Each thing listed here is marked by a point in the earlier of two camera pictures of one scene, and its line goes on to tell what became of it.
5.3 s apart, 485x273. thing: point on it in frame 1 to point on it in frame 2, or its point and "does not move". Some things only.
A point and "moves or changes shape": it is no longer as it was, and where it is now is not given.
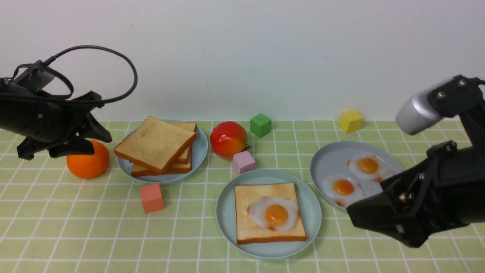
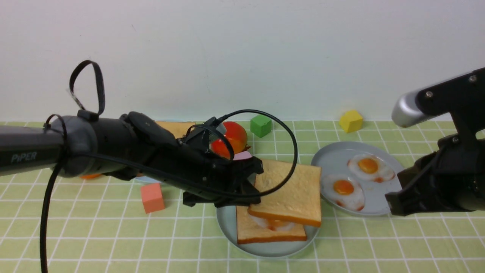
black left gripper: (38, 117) to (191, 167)
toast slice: (155, 143) moves or changes shape
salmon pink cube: (151, 198) does not move
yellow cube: (351, 121) does not move
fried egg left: (340, 190) does not move
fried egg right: (370, 166) does not move
